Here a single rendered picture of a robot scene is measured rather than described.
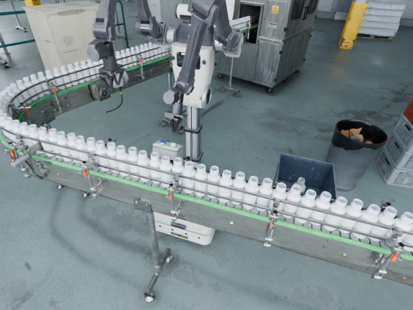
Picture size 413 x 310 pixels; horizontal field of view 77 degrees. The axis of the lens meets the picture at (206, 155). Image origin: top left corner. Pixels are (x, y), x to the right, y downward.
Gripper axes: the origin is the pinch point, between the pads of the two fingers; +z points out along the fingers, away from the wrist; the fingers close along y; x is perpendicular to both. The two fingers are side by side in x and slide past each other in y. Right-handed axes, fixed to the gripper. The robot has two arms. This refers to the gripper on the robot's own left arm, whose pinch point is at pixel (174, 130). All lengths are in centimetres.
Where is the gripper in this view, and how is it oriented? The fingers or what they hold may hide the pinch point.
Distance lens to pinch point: 135.1
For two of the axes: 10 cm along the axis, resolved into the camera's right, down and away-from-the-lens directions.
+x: 2.8, -2.6, 9.3
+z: -1.5, 9.4, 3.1
